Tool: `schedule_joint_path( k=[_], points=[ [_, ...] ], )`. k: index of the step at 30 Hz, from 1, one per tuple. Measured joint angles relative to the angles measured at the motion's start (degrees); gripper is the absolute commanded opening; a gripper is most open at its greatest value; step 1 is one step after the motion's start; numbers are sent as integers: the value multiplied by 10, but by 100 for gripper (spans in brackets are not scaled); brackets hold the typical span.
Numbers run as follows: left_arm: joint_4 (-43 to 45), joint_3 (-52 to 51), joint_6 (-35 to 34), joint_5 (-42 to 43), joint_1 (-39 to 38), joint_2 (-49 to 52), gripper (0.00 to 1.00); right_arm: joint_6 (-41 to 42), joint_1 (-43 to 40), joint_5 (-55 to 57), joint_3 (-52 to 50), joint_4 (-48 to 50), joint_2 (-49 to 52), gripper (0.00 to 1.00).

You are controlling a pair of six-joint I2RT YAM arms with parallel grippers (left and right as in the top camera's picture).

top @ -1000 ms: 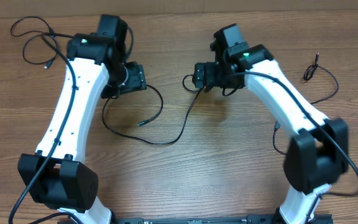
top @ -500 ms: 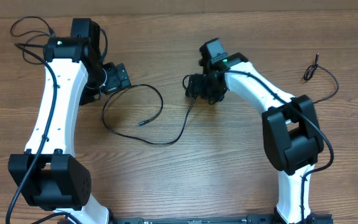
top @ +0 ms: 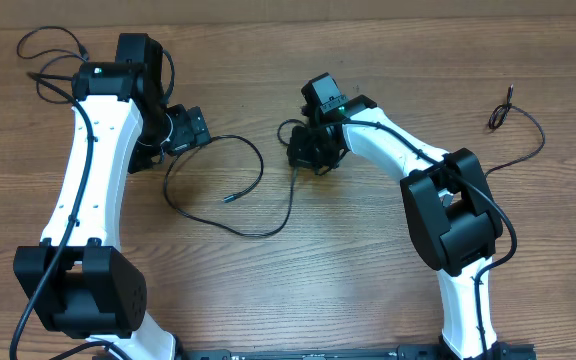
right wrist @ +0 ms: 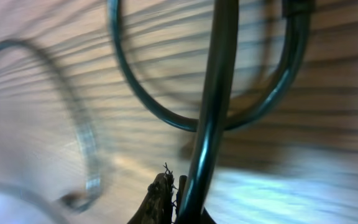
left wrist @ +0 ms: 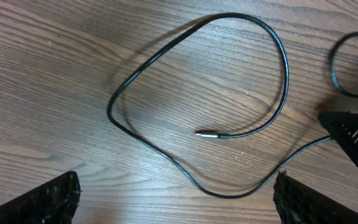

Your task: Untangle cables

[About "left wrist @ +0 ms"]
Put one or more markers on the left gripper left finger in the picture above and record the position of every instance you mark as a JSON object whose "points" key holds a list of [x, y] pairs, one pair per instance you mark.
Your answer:
{"points": [[55, 201]]}

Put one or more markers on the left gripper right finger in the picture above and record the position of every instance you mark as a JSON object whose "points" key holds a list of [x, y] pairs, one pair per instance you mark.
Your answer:
{"points": [[296, 203]]}

